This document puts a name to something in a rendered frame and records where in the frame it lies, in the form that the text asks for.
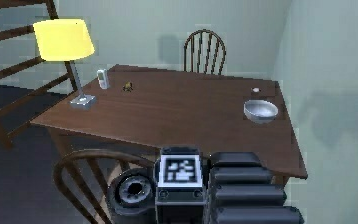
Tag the brown wooden table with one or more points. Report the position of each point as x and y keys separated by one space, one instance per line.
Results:
x=187 y=113

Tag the brown wooden ladder shelf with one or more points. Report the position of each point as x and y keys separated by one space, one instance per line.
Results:
x=17 y=66

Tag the yellow shade table lamp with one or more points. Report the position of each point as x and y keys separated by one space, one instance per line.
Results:
x=64 y=40

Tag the small golden trumpet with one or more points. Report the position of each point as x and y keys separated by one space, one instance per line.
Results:
x=128 y=86

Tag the small white round object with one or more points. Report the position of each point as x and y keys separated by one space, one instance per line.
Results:
x=255 y=89

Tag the grey metal bowl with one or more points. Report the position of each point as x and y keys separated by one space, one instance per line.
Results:
x=260 y=111

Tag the brown spindle back chair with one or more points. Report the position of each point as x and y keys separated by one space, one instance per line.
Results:
x=83 y=173
x=204 y=50

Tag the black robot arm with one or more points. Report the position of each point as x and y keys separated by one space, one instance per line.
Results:
x=233 y=186

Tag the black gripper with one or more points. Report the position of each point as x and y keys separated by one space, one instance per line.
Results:
x=132 y=193

